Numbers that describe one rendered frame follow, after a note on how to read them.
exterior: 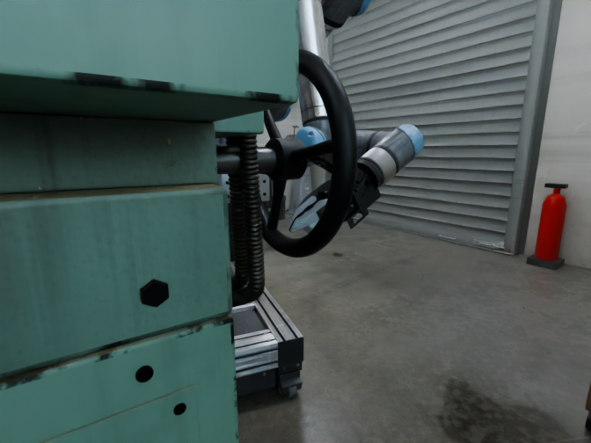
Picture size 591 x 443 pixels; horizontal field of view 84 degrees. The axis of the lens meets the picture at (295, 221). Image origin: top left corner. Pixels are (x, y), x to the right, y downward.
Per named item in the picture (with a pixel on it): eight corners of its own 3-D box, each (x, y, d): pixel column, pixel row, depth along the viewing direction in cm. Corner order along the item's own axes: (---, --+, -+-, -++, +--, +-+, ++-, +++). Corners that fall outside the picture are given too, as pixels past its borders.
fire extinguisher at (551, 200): (564, 265, 242) (578, 184, 230) (555, 270, 231) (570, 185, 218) (535, 258, 256) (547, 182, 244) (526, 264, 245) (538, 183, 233)
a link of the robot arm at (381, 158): (390, 147, 64) (361, 148, 71) (375, 159, 63) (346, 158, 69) (400, 179, 68) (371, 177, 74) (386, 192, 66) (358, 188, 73)
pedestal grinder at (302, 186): (324, 214, 442) (325, 126, 418) (296, 217, 414) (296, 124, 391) (307, 209, 471) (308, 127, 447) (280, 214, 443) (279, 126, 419)
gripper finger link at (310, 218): (310, 254, 59) (345, 223, 62) (296, 228, 56) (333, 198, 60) (301, 250, 61) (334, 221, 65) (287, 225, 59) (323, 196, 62)
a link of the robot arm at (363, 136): (325, 127, 78) (360, 129, 69) (358, 128, 84) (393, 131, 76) (322, 160, 80) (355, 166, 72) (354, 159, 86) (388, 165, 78)
